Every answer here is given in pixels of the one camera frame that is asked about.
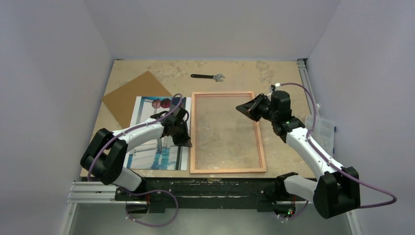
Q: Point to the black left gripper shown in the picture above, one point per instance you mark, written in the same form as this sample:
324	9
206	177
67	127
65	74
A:
184	141

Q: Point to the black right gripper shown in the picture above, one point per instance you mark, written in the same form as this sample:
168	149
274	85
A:
255	107

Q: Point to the glossy printed photo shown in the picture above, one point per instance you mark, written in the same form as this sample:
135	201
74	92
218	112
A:
159	154

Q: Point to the clear acrylic sheet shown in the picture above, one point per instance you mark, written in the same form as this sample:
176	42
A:
223	129

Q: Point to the brown cardboard backing board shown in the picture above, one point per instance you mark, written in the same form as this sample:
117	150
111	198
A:
121	101

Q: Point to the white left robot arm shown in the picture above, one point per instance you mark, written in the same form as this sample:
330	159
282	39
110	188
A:
105	155

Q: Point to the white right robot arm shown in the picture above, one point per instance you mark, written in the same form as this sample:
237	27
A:
334	191

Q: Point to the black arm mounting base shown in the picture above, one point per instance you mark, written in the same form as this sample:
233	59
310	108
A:
258	194

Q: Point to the black adjustable wrench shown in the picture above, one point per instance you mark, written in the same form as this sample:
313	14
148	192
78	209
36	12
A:
218	77

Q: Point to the clear plastic parts box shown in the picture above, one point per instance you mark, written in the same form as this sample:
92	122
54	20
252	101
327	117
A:
323	134

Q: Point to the aluminium rail frame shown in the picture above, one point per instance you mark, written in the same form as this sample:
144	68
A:
93	210

